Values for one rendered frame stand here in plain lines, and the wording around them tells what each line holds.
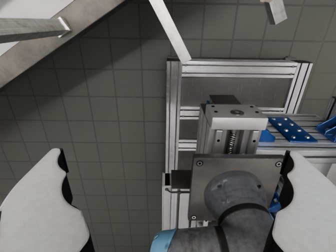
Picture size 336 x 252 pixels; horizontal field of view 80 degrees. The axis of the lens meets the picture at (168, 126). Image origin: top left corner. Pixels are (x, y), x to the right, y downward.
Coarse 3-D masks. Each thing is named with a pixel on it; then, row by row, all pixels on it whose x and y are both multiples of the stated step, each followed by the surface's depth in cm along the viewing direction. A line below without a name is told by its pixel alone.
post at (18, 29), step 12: (0, 24) 39; (12, 24) 42; (24, 24) 46; (36, 24) 50; (48, 24) 55; (60, 24) 61; (0, 36) 38; (12, 36) 42; (24, 36) 46; (36, 36) 51; (48, 36) 58; (60, 36) 64
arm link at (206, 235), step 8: (160, 232) 40; (168, 232) 40; (176, 232) 39; (184, 232) 39; (192, 232) 39; (200, 232) 38; (208, 232) 38; (152, 240) 39; (160, 240) 38; (168, 240) 37; (176, 240) 37; (184, 240) 37; (192, 240) 37; (200, 240) 37; (208, 240) 36; (216, 240) 36; (152, 248) 37; (160, 248) 36; (168, 248) 36; (176, 248) 36; (184, 248) 36; (192, 248) 36; (200, 248) 36; (208, 248) 35; (216, 248) 35
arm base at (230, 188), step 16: (224, 176) 49; (240, 176) 48; (256, 176) 50; (208, 192) 50; (224, 192) 47; (240, 192) 45; (256, 192) 45; (208, 208) 51; (224, 208) 44; (240, 208) 42; (256, 208) 42
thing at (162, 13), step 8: (152, 0) 50; (160, 0) 50; (160, 8) 51; (160, 16) 52; (168, 16) 52; (168, 24) 52; (168, 32) 53; (176, 32) 53; (176, 40) 54; (176, 48) 55; (184, 48) 55; (184, 56) 56
